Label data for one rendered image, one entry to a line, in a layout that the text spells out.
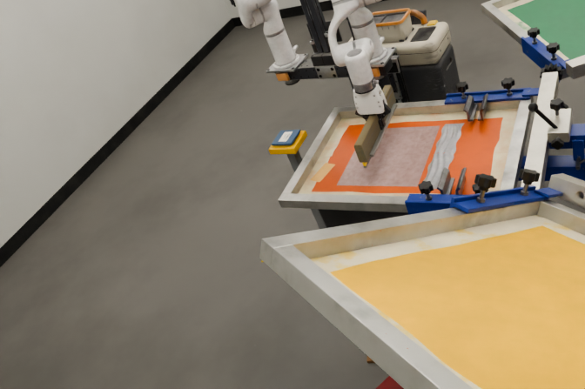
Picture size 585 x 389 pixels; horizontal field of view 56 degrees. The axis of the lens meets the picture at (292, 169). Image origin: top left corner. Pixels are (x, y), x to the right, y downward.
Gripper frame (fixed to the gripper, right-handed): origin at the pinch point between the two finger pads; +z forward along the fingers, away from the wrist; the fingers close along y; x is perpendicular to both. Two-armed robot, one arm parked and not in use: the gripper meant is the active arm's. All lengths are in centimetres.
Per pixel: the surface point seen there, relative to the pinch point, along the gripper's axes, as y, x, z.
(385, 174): -3.0, 11.3, 14.1
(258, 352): 81, 37, 110
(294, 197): 25.1, 28.2, 10.5
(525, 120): -46.5, -12.6, 10.6
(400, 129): -1.2, -15.4, 14.3
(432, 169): -19.5, 9.4, 13.3
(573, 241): -66, 58, -8
